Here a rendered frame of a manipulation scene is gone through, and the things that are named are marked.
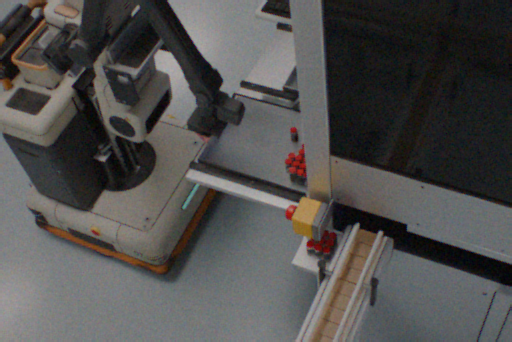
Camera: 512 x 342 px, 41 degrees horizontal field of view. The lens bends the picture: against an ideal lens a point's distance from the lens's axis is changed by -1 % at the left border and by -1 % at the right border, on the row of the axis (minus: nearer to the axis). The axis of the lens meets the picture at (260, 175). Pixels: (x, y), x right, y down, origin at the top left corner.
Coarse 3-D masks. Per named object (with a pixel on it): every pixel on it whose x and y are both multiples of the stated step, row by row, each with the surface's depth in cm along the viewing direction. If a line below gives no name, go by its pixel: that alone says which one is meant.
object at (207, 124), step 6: (192, 114) 195; (198, 114) 189; (216, 114) 189; (192, 120) 194; (198, 120) 191; (204, 120) 189; (210, 120) 189; (216, 120) 191; (198, 126) 193; (204, 126) 191; (210, 126) 191; (216, 126) 193; (222, 126) 193; (210, 132) 192; (216, 132) 192
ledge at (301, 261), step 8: (328, 232) 185; (304, 240) 185; (304, 248) 183; (336, 248) 182; (296, 256) 182; (304, 256) 182; (312, 256) 182; (296, 264) 181; (304, 264) 181; (312, 264) 180; (328, 264) 180; (312, 272) 180
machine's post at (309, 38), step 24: (312, 0) 124; (312, 24) 129; (312, 48) 134; (312, 72) 140; (312, 96) 146; (312, 120) 152; (312, 144) 159; (312, 168) 167; (312, 192) 176; (336, 216) 185
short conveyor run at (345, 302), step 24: (360, 240) 177; (384, 240) 176; (336, 264) 174; (360, 264) 173; (384, 264) 174; (336, 288) 170; (360, 288) 166; (312, 312) 167; (336, 312) 166; (360, 312) 165; (312, 336) 163; (336, 336) 158
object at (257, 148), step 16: (256, 112) 213; (272, 112) 212; (288, 112) 208; (240, 128) 210; (256, 128) 209; (272, 128) 209; (288, 128) 208; (208, 144) 204; (224, 144) 207; (240, 144) 206; (256, 144) 206; (272, 144) 205; (288, 144) 204; (208, 160) 204; (224, 160) 203; (240, 160) 203; (256, 160) 202; (272, 160) 201; (256, 176) 195; (272, 176) 198; (288, 176) 197; (304, 192) 190
